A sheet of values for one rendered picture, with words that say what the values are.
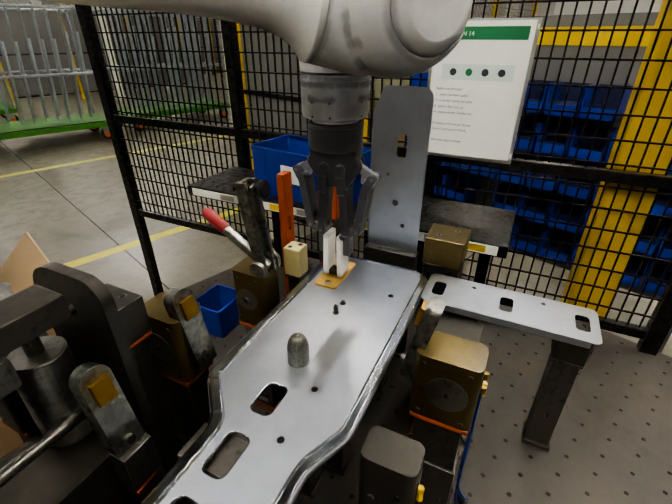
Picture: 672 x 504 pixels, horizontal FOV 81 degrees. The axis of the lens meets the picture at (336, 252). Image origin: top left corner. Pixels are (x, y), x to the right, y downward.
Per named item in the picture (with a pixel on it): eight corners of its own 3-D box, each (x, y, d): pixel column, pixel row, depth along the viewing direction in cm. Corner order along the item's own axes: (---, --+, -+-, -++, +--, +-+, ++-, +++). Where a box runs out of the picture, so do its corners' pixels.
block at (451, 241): (441, 376, 94) (465, 244, 77) (408, 365, 97) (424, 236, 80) (447, 355, 101) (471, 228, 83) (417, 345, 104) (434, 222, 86)
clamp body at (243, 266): (275, 416, 85) (259, 279, 68) (238, 400, 89) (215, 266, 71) (291, 394, 90) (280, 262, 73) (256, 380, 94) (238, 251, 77)
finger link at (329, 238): (327, 235, 59) (323, 234, 60) (327, 274, 63) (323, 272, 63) (336, 227, 62) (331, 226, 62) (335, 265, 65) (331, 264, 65)
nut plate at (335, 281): (335, 290, 60) (335, 283, 59) (313, 284, 61) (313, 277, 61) (356, 264, 66) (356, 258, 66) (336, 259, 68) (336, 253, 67)
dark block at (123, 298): (176, 507, 68) (108, 315, 48) (148, 489, 71) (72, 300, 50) (197, 481, 72) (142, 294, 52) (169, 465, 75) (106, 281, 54)
